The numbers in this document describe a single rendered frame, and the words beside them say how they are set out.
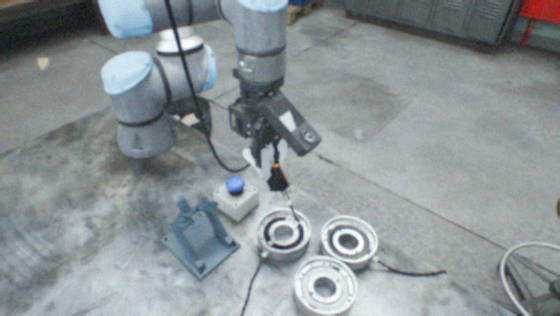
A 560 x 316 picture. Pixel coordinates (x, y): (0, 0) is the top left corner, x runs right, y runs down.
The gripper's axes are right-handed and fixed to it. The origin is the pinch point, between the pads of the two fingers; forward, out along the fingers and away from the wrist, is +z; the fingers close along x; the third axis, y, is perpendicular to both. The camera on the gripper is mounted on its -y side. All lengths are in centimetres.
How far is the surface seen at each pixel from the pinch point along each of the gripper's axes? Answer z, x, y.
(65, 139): 13, 18, 61
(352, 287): 10.1, 3.9, -22.0
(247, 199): 8.7, 2.8, 4.9
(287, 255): 10.2, 6.6, -9.7
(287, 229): 11.5, 1.3, -5.1
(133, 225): 13.1, 21.4, 20.3
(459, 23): 72, -317, 66
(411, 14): 73, -315, 111
